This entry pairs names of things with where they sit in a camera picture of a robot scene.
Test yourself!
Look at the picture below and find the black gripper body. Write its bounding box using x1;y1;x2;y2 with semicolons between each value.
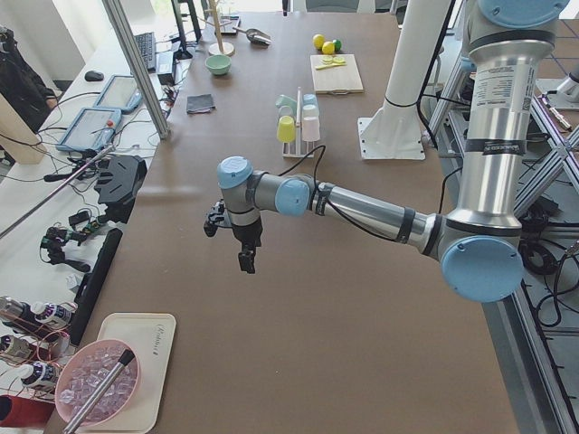
232;219;263;248

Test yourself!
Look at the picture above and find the pink plastic cup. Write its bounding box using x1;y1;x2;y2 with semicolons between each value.
301;116;320;142

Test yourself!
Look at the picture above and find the green plastic cup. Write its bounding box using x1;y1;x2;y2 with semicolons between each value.
275;94;297;112

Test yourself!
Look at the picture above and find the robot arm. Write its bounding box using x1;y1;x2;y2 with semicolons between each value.
198;13;449;305

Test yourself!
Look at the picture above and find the yellow plastic cup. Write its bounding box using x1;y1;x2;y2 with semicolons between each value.
277;115;296;143

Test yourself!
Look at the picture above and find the grey plastic cup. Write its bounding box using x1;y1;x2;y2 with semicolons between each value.
278;105;295;118

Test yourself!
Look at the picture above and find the cream plastic cup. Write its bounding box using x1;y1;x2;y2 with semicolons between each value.
301;104;319;119

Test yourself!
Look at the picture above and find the light blue plastic cup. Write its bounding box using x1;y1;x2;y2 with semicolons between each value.
302;93;318;107

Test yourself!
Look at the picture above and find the cream plastic tray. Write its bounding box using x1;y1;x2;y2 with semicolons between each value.
79;313;176;433

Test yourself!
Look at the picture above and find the grey folded cloth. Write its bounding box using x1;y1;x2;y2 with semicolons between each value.
186;94;215;114

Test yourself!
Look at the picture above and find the green bowl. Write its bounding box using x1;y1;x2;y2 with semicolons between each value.
205;54;232;76

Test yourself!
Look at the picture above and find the wooden cutting board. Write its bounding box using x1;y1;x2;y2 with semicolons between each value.
309;54;364;94

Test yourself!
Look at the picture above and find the yellow plastic knife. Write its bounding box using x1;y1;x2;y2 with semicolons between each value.
315;62;346;71

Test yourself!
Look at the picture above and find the wooden mug tree stand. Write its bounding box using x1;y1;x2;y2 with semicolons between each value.
202;0;235;57

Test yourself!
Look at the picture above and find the blue teach pendant tablet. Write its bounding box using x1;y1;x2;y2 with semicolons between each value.
94;75;142;114

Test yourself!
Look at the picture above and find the metal scoop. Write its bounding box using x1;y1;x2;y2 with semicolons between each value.
233;26;271;46

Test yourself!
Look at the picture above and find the yellow lemon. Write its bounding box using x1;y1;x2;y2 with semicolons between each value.
312;33;326;50
321;41;336;55

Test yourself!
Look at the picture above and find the pink bowl of ice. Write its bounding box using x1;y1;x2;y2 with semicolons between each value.
55;339;140;427

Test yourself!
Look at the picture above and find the black keyboard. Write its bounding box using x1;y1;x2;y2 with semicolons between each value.
134;32;157;72

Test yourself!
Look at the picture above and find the black computer mouse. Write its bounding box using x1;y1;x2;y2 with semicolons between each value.
84;71;104;82

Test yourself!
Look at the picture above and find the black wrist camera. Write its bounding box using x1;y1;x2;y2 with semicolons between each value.
203;199;232;238

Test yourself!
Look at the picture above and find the white wire cup holder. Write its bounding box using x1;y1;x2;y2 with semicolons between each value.
278;87;318;158

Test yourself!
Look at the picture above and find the black plastic bracket part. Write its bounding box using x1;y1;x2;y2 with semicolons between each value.
94;156;147;223

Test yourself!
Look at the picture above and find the metal ice scoop handle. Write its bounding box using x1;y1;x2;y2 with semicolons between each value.
62;349;135;434

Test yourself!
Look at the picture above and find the aluminium frame post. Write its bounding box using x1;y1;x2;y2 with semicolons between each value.
102;0;169;139

